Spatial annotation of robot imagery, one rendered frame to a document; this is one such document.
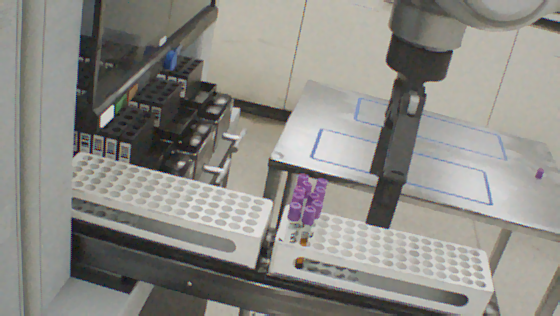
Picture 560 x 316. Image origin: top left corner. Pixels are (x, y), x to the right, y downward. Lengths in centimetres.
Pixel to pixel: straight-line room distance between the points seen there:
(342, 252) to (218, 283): 17
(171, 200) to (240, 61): 239
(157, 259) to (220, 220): 10
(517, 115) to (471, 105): 25
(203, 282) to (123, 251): 12
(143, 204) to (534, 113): 267
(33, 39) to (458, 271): 60
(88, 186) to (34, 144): 20
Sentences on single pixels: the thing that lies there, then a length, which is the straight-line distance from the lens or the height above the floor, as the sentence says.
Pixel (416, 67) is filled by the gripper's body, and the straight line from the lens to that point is 72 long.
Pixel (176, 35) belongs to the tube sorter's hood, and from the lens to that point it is 109.
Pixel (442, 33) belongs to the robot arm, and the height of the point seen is 117.
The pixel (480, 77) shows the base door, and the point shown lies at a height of 50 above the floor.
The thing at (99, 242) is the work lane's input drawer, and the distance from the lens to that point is 88.
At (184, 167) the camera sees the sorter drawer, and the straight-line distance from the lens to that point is 106.
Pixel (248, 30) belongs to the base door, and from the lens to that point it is 318.
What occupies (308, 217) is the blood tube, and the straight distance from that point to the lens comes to 80.
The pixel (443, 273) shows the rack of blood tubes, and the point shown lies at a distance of 86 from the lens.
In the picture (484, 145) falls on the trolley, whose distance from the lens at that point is 144.
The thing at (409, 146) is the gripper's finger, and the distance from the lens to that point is 70.
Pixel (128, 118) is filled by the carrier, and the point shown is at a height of 88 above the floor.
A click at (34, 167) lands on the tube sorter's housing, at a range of 71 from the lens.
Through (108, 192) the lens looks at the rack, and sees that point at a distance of 87.
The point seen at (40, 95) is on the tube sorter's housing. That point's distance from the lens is 68.
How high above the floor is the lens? 132
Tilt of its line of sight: 27 degrees down
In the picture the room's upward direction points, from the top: 12 degrees clockwise
